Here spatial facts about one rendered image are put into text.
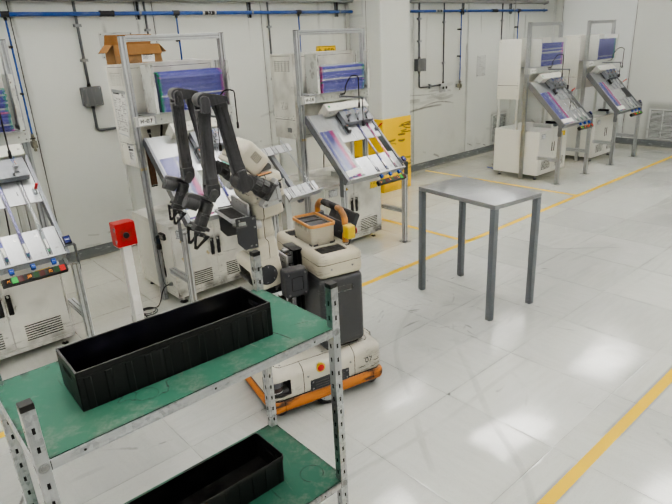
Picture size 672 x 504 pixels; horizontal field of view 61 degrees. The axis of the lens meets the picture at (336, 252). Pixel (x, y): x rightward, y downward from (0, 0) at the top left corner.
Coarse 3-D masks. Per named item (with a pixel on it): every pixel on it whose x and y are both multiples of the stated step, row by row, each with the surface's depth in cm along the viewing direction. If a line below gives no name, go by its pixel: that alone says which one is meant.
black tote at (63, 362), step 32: (160, 320) 168; (192, 320) 175; (224, 320) 163; (256, 320) 170; (64, 352) 152; (96, 352) 158; (128, 352) 164; (160, 352) 152; (192, 352) 159; (224, 352) 166; (64, 384) 154; (96, 384) 143; (128, 384) 148
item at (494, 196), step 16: (464, 176) 426; (432, 192) 394; (448, 192) 384; (464, 192) 382; (480, 192) 380; (496, 192) 378; (512, 192) 376; (528, 192) 374; (464, 208) 432; (496, 208) 351; (464, 224) 436; (496, 224) 355; (464, 240) 441; (496, 240) 359; (464, 256) 446; (496, 256) 363; (528, 256) 389; (528, 272) 392; (528, 288) 395
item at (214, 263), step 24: (144, 216) 431; (168, 216) 428; (144, 240) 444; (168, 240) 407; (216, 240) 432; (144, 264) 458; (168, 264) 420; (192, 264) 422; (216, 264) 436; (168, 288) 432
